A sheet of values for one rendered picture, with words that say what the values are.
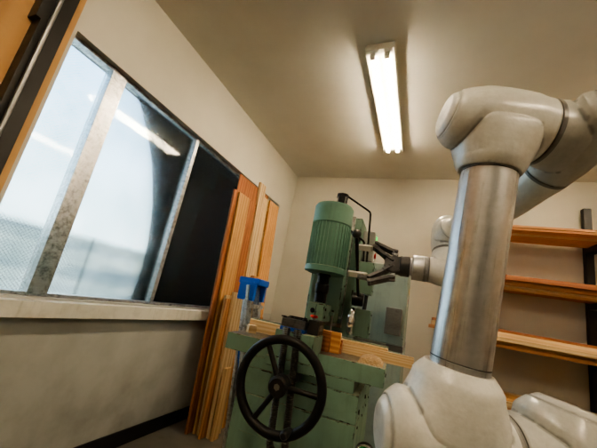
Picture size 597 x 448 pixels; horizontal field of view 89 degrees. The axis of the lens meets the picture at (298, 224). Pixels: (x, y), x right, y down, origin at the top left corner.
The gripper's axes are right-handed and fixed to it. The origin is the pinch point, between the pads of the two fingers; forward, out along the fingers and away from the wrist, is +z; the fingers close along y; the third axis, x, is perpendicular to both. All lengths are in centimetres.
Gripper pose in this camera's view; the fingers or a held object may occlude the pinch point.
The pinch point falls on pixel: (354, 260)
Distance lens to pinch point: 119.5
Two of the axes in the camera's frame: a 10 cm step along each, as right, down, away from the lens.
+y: 3.1, -6.7, 6.8
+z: -9.4, -0.9, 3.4
